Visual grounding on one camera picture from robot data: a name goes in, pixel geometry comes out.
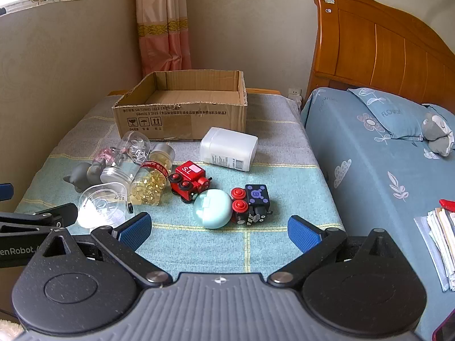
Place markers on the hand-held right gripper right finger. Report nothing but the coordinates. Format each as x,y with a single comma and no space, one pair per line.
302,232

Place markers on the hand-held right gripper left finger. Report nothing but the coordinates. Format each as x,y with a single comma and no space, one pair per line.
135,229

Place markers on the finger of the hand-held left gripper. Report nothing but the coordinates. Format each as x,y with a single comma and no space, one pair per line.
5,191
42,216

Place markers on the clear plastic cup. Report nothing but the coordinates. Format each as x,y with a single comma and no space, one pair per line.
96,206

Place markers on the grey toy figure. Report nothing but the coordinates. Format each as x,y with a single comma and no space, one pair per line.
83,177

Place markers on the black toy train red wheels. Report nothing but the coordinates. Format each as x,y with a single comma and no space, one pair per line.
257,197

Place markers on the clear plastic jar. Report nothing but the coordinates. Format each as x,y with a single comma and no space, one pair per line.
135,149

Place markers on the mint green round case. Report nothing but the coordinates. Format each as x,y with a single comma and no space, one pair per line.
213,209

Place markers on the white rectangular plastic container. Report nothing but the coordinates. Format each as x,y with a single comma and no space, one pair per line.
227,145

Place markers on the cardboard box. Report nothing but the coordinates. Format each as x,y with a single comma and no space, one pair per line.
177,120

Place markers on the capsule bottle silver lid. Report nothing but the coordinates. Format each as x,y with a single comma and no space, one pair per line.
149,184

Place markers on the blue floral bedsheet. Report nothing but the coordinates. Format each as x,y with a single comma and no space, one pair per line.
355,184

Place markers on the white fluffy cloth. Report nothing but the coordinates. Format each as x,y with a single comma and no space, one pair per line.
7,328

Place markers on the stack of papers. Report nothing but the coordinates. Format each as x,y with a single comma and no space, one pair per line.
437,241

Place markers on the wooden table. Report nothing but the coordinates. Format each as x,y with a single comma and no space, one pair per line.
263,91

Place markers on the red plastic object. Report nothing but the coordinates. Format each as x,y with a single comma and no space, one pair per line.
448,205

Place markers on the blue floral pillow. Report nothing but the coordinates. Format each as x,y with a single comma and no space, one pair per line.
391,113

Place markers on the grey plush toy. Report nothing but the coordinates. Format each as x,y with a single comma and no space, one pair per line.
437,131

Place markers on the dark red phone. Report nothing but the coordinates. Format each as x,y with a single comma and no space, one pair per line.
448,330

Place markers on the wooden bed headboard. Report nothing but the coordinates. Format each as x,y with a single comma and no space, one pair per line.
373,49

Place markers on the pink curtain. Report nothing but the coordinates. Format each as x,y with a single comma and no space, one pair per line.
160,25

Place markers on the white wall socket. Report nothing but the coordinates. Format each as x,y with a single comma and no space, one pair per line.
295,94

